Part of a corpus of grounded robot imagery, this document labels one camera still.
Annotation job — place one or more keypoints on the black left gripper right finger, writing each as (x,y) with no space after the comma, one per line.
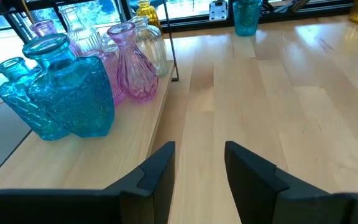
(275,202)

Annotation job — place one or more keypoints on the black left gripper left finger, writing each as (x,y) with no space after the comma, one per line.
(135,202)

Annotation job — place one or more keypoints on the teal bulbous flared glass vase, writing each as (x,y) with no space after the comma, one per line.
(73,99)

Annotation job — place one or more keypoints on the pink wide-mouthed cylinder glass vase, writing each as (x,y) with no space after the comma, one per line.
(112,77)

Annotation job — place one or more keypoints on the pink bulbous flared glass vase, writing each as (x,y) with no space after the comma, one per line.
(135,74)

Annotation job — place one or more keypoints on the teal square diamond-pattern glass vase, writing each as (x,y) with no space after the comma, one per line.
(17,102)

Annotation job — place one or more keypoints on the clear round-shouldered glass vase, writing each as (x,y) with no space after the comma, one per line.
(152,46)

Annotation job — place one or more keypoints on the clear tall-necked glass vase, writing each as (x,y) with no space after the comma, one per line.
(81,37)

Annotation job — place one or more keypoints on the teal tapered glass vase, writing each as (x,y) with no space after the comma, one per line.
(247,18)

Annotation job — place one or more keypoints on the yellow slim glass vase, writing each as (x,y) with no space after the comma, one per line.
(148,14)

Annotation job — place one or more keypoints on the pink ribbed narrow-necked glass vase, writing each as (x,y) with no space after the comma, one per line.
(43,29)

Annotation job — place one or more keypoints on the black metal table frame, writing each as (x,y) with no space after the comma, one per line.
(191,26)

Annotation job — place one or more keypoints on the white mounting bracket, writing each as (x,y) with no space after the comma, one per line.
(218,11)

